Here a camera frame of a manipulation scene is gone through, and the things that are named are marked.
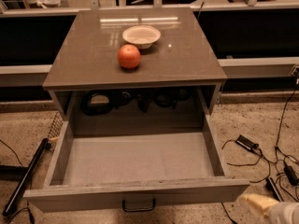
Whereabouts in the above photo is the grey top drawer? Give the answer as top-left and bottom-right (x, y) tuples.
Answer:
(23, 94), (250, 214)

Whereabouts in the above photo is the orange round fruit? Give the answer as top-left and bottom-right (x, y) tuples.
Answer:
(118, 45), (141, 69)

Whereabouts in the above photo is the black bar right floor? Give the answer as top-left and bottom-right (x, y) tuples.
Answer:
(266, 177), (284, 202)

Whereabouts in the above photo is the grey drawer cabinet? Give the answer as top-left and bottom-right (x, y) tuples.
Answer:
(43, 7), (226, 115)

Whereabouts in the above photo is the black power adapter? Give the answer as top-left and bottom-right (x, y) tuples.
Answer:
(284, 165), (298, 186)
(235, 135), (259, 151)

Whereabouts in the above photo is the white bowl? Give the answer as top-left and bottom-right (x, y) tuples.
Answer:
(122, 25), (161, 49)

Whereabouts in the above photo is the black bar left floor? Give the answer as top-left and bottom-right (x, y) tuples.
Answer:
(2, 138), (49, 217)

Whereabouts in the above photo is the black bar floor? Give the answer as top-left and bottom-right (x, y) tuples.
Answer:
(266, 177), (284, 202)
(2, 138), (49, 217)

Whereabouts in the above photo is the wire mesh basket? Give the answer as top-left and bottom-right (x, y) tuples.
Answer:
(48, 113), (63, 152)

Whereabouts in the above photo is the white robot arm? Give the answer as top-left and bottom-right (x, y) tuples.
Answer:
(238, 193), (299, 224)

